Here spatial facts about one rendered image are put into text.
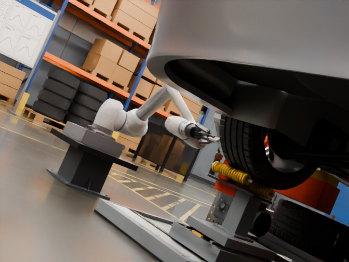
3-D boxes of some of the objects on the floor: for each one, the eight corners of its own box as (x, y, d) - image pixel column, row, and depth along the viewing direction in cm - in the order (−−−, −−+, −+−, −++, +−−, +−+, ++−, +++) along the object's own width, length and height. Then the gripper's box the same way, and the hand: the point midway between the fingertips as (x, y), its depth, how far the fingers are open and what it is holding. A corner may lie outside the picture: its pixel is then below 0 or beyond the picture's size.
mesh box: (159, 171, 1074) (176, 131, 1078) (132, 156, 1176) (147, 120, 1180) (187, 182, 1126) (203, 144, 1130) (158, 167, 1228) (173, 133, 1232)
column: (206, 244, 330) (230, 188, 332) (197, 238, 338) (220, 183, 340) (215, 246, 337) (239, 192, 339) (206, 240, 344) (229, 187, 346)
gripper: (188, 143, 265) (216, 154, 247) (183, 122, 260) (211, 132, 241) (198, 138, 269) (226, 148, 250) (193, 117, 263) (222, 126, 245)
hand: (214, 139), depth 248 cm, fingers closed
